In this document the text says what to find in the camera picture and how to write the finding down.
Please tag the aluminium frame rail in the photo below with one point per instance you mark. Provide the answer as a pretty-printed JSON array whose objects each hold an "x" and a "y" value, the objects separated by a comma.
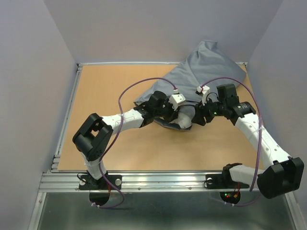
[{"x": 138, "y": 181}]

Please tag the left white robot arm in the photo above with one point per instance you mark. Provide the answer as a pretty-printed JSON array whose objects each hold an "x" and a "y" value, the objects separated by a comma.
[{"x": 98, "y": 133}]

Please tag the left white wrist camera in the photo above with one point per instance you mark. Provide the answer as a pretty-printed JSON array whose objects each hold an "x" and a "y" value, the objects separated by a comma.
[{"x": 177, "y": 100}]

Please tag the metal front panel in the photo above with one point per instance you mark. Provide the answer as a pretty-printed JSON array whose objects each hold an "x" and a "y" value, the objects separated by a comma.
[{"x": 165, "y": 211}]

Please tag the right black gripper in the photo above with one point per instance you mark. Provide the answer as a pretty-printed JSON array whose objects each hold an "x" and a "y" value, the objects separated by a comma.
[{"x": 200, "y": 111}]

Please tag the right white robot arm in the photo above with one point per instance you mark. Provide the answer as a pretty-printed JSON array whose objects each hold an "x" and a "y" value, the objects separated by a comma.
[{"x": 276, "y": 172}]

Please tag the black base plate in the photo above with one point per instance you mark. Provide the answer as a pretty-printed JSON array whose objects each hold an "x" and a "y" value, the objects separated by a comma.
[
  {"x": 87, "y": 182},
  {"x": 217, "y": 181}
]

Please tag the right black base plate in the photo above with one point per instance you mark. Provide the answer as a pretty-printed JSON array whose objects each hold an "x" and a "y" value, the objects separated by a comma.
[{"x": 217, "y": 181}]

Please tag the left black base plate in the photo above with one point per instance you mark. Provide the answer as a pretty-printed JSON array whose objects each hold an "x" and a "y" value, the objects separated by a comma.
[{"x": 87, "y": 182}]

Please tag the grey pillowcase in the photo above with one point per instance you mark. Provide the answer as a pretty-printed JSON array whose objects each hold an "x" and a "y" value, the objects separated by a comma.
[{"x": 206, "y": 63}]

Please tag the white pillow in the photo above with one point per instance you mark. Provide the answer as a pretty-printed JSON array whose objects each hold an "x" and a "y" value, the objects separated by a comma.
[{"x": 182, "y": 122}]

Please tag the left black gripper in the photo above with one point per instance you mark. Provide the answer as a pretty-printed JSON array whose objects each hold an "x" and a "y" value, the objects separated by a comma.
[{"x": 173, "y": 114}]

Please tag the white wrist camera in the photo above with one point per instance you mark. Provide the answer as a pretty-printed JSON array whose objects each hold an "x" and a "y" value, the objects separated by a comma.
[
  {"x": 203, "y": 91},
  {"x": 177, "y": 100}
]

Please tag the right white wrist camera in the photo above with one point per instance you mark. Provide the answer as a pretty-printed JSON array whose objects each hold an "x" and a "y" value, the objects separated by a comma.
[{"x": 203, "y": 91}]

